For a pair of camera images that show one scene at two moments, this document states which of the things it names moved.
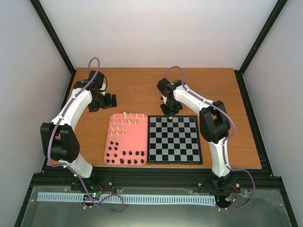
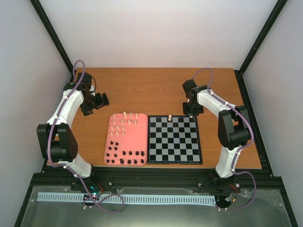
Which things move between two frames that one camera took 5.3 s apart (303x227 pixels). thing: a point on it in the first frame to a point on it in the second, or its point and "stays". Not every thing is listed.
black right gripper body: (172, 107) to (192, 109)
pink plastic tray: (126, 140) stays
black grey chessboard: (174, 141) stays
